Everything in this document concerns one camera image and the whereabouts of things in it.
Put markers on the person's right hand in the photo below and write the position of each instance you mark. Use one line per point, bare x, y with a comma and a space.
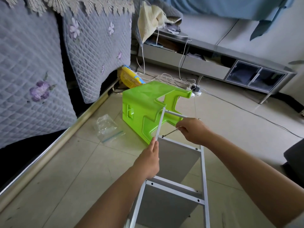
194, 130

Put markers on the pile of pale cloth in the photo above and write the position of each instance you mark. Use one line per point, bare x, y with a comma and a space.
154, 19

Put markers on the blue cloth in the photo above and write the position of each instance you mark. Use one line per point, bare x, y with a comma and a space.
237, 9

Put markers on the chrome metal base rail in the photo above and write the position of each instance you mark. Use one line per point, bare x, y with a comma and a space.
52, 149

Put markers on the green plastic stool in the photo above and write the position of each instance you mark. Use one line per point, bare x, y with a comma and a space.
142, 109

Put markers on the clear plastic screw bag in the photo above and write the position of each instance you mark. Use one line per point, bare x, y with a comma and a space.
108, 128

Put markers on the grey textured furniture cover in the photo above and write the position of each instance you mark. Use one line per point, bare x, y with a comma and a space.
42, 68

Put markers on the person's left hand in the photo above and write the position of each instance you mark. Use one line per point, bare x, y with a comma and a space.
148, 161

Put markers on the white metal frame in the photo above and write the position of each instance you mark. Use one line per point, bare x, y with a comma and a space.
175, 192

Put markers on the white wooden board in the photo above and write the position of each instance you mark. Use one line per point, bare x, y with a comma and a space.
161, 206
178, 159

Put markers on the grey sofa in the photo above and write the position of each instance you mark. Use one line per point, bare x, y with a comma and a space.
295, 163

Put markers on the yellow plastic basket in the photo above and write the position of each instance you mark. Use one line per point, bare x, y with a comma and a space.
130, 76

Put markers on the person's left forearm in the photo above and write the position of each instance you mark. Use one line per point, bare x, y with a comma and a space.
114, 201

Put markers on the white power strip with plugs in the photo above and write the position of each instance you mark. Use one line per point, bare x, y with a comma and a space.
195, 88

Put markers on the grey marble TV cabinet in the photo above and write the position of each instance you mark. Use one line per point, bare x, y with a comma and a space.
218, 57

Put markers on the person's right forearm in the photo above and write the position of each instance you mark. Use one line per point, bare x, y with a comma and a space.
256, 178

